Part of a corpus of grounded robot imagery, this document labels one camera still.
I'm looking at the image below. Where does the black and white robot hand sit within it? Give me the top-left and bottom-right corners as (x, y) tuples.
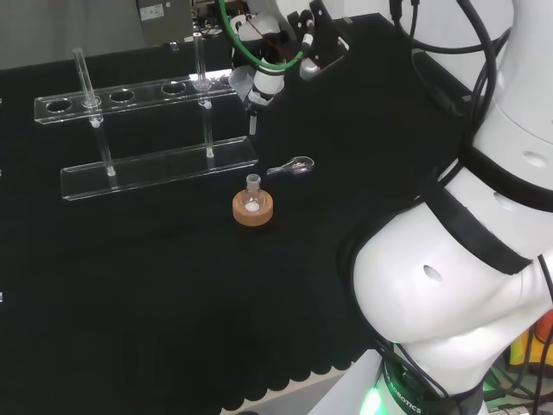
(228, 0), (352, 110)

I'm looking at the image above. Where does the black bench cloth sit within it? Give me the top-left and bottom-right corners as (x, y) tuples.
(0, 15), (479, 415)

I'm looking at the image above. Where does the clear glass weighing funnel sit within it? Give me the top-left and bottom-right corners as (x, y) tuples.
(265, 156), (315, 177)

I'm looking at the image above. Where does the green cable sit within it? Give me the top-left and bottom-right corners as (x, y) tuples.
(218, 0), (303, 73)

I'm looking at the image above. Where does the clear acrylic funnel stand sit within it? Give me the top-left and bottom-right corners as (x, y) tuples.
(33, 33), (259, 202)

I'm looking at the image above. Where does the black cable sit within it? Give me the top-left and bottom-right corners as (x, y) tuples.
(387, 0), (515, 144)

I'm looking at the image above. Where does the grey metal box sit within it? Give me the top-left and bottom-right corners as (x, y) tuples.
(135, 0), (194, 47)

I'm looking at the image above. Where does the cork ring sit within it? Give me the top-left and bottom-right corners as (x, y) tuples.
(232, 189), (275, 227)

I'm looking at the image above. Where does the round-bottom glass flask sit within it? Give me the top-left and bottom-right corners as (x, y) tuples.
(241, 173), (265, 215)

